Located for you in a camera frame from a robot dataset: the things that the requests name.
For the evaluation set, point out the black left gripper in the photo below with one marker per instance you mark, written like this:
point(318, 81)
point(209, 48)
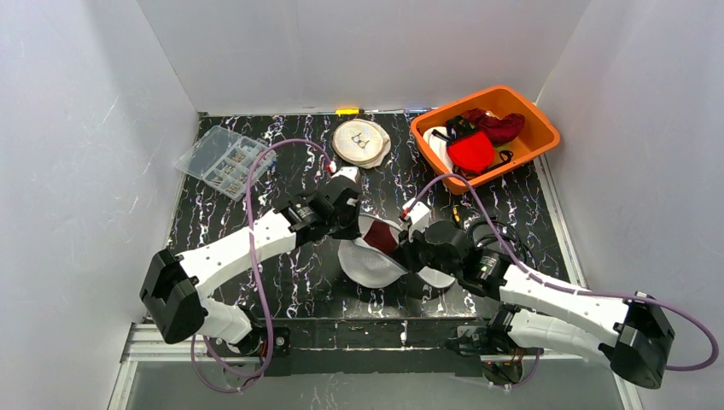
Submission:
point(351, 212)

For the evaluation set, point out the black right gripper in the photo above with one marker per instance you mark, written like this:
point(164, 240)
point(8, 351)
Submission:
point(408, 245)

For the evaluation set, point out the maroon bra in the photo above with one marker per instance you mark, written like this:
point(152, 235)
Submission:
point(383, 237)

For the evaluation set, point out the bright red bra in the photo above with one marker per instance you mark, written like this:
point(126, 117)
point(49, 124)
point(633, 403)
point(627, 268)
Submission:
point(473, 153)

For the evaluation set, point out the dark red bra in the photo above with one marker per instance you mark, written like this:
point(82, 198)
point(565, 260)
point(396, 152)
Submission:
point(499, 130)

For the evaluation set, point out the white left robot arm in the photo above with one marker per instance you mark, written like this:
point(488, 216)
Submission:
point(177, 289)

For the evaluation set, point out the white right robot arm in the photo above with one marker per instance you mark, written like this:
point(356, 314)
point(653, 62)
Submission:
point(632, 335)

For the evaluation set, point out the yellow tape piece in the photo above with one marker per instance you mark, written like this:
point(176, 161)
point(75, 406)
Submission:
point(348, 111)

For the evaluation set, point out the clear plastic screw box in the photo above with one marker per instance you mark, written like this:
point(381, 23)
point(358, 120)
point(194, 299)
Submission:
point(222, 159)

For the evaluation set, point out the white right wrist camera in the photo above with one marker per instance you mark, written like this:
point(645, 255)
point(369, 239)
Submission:
point(415, 217)

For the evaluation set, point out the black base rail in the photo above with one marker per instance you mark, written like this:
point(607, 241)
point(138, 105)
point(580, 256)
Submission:
point(457, 346)

